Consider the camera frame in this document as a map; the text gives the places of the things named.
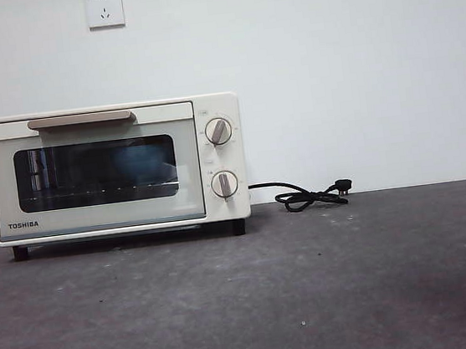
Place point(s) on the blue ribbed bowl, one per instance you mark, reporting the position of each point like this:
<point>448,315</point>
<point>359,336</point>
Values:
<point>139,164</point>

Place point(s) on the beige round oven knob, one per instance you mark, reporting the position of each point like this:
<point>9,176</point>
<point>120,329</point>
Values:
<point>224,184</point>
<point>218,131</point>

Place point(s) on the cream Toshiba toaster oven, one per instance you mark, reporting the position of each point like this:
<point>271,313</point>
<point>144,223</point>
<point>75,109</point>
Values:
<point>214,101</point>

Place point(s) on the white wall socket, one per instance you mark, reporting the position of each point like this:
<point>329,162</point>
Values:
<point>104,10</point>

